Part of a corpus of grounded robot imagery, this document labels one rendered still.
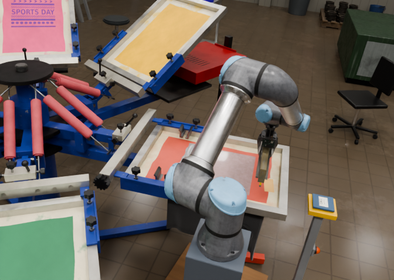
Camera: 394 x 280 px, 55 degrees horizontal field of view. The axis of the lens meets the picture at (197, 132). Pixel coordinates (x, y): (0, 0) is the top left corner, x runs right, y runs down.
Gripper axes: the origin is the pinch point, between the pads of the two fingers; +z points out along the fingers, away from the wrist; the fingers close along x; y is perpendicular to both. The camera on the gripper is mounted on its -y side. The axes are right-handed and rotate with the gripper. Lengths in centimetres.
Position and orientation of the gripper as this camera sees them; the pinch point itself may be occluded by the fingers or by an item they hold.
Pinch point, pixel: (264, 154)
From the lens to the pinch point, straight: 191.1
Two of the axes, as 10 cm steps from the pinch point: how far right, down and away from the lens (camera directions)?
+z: -0.8, 8.5, 5.1
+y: -2.3, 4.9, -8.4
